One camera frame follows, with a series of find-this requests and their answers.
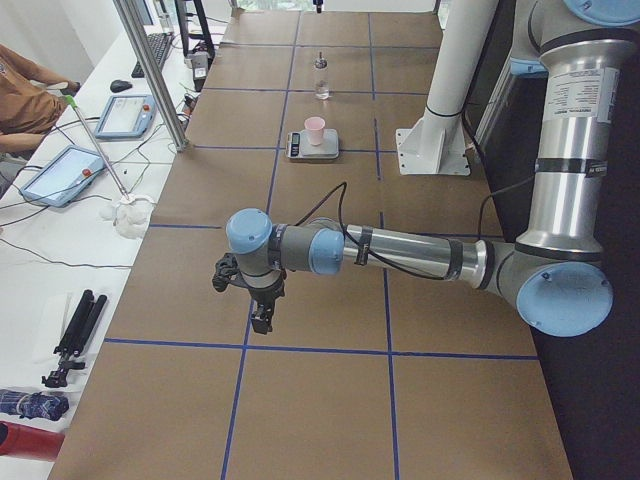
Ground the aluminium frame post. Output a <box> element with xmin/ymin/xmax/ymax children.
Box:
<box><xmin>113</xmin><ymin>0</ymin><xmax>188</xmax><ymax>152</ymax></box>

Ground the blue folded umbrella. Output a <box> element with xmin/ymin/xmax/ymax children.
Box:
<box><xmin>1</xmin><ymin>389</ymin><xmax>69</xmax><ymax>421</ymax></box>

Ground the blue teach pendant near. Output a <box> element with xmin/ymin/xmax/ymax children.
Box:
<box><xmin>20</xmin><ymin>145</ymin><xmax>104</xmax><ymax>208</ymax></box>

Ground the black folded tripod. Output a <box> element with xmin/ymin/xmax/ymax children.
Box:
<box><xmin>42</xmin><ymin>289</ymin><xmax>108</xmax><ymax>388</ymax></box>

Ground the blue teach pendant far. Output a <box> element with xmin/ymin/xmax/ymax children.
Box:
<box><xmin>94</xmin><ymin>94</ymin><xmax>156</xmax><ymax>140</ymax></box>

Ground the red bottle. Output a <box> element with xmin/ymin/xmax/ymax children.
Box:
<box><xmin>1</xmin><ymin>421</ymin><xmax>65</xmax><ymax>462</ymax></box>

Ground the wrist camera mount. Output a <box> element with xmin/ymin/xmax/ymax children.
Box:
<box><xmin>212</xmin><ymin>253</ymin><xmax>247</xmax><ymax>293</ymax></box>

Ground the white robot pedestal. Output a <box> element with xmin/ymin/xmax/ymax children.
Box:
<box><xmin>396</xmin><ymin>0</ymin><xmax>498</xmax><ymax>176</ymax></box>

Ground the black keyboard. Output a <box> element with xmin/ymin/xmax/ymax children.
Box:
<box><xmin>131</xmin><ymin>33</ymin><xmax>174</xmax><ymax>79</ymax></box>

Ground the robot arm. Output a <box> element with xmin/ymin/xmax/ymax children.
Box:
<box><xmin>212</xmin><ymin>1</ymin><xmax>639</xmax><ymax>337</ymax></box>

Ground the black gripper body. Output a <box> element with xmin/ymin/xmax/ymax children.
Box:
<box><xmin>243</xmin><ymin>272</ymin><xmax>286</xmax><ymax>312</ymax></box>

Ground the silver digital kitchen scale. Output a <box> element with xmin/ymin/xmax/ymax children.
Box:
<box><xmin>286</xmin><ymin>129</ymin><xmax>339</xmax><ymax>161</ymax></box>

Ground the black computer mouse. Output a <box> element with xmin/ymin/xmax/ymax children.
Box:
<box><xmin>110</xmin><ymin>79</ymin><xmax>133</xmax><ymax>93</ymax></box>

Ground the glass sauce bottle steel cap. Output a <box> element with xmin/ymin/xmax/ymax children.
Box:
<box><xmin>313</xmin><ymin>51</ymin><xmax>330</xmax><ymax>100</ymax></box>

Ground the metal rod green tip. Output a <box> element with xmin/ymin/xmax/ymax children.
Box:
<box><xmin>62</xmin><ymin>95</ymin><xmax>132</xmax><ymax>204</ymax></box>

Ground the white crumpled cloth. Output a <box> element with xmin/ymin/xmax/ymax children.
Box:
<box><xmin>99</xmin><ymin>194</ymin><xmax>156</xmax><ymax>240</ymax></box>

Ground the blue teach pendant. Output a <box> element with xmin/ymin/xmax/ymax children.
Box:
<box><xmin>94</xmin><ymin>94</ymin><xmax>156</xmax><ymax>140</ymax></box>
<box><xmin>20</xmin><ymin>145</ymin><xmax>104</xmax><ymax>208</ymax></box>

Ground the person in brown shirt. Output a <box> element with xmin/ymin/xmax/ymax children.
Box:
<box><xmin>1</xmin><ymin>45</ymin><xmax>81</xmax><ymax>156</ymax></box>

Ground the pink paper cup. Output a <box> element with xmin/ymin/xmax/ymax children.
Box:
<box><xmin>304</xmin><ymin>116</ymin><xmax>326</xmax><ymax>146</ymax></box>

